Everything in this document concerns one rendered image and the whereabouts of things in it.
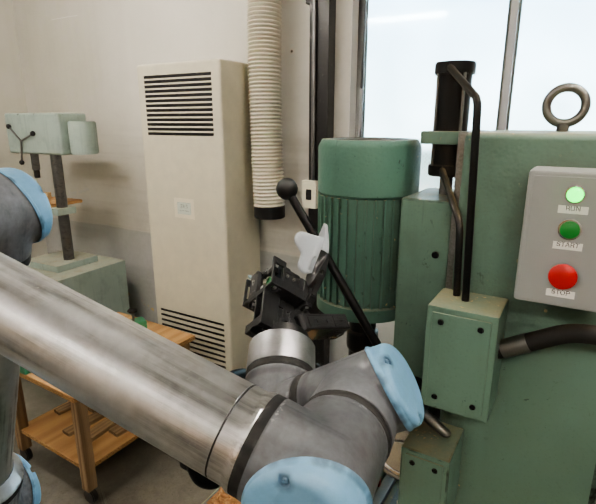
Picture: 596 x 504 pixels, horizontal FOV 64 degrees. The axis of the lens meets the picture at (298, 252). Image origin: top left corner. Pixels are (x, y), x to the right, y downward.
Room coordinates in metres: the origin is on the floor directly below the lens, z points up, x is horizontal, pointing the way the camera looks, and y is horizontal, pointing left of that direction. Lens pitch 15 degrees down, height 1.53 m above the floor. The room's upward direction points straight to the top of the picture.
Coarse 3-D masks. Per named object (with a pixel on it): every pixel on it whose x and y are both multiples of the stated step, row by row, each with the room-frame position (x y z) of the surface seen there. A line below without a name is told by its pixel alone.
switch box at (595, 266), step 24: (552, 168) 0.57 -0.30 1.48; (576, 168) 0.57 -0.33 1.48; (528, 192) 0.56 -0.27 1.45; (552, 192) 0.54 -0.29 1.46; (528, 216) 0.56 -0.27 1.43; (552, 216) 0.54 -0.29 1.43; (576, 216) 0.53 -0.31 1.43; (528, 240) 0.55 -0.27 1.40; (552, 240) 0.54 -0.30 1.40; (576, 240) 0.53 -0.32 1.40; (528, 264) 0.55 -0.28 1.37; (552, 264) 0.54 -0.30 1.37; (576, 264) 0.53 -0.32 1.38; (528, 288) 0.55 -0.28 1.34; (552, 288) 0.54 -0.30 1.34; (576, 288) 0.52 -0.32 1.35
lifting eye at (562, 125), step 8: (560, 88) 0.69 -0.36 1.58; (568, 88) 0.69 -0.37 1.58; (576, 88) 0.68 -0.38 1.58; (584, 88) 0.68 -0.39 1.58; (552, 96) 0.70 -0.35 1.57; (584, 96) 0.68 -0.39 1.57; (544, 104) 0.70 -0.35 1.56; (584, 104) 0.68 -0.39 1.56; (544, 112) 0.70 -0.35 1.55; (584, 112) 0.68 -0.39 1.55; (552, 120) 0.70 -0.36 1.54; (560, 120) 0.69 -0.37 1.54; (568, 120) 0.69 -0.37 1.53; (576, 120) 0.68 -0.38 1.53; (560, 128) 0.69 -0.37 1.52; (568, 128) 0.69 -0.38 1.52
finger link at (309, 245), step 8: (304, 232) 0.70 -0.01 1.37; (320, 232) 0.73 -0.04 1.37; (296, 240) 0.69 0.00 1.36; (304, 240) 0.70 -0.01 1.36; (312, 240) 0.70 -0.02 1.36; (320, 240) 0.71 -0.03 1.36; (328, 240) 0.71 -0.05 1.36; (304, 248) 0.69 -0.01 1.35; (312, 248) 0.70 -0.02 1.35; (320, 248) 0.70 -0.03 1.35; (328, 248) 0.70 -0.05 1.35; (304, 256) 0.69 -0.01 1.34; (312, 256) 0.69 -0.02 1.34; (304, 264) 0.68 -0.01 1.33; (312, 264) 0.69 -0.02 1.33; (304, 272) 0.68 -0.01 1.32
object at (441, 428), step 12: (288, 180) 0.76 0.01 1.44; (288, 192) 0.75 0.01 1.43; (300, 204) 0.75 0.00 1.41; (300, 216) 0.74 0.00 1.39; (312, 228) 0.74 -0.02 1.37; (336, 276) 0.71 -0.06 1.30; (348, 288) 0.71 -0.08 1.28; (348, 300) 0.70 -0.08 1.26; (360, 312) 0.69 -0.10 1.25; (360, 324) 0.69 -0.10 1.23; (372, 336) 0.68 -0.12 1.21; (420, 384) 0.65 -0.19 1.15; (432, 420) 0.63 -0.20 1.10; (444, 432) 0.62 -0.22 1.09
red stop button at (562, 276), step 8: (560, 264) 0.53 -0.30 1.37; (552, 272) 0.53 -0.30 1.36; (560, 272) 0.52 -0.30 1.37; (568, 272) 0.52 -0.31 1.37; (576, 272) 0.52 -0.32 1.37; (552, 280) 0.53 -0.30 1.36; (560, 280) 0.52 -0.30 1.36; (568, 280) 0.52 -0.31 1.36; (576, 280) 0.52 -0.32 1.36; (560, 288) 0.53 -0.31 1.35; (568, 288) 0.52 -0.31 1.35
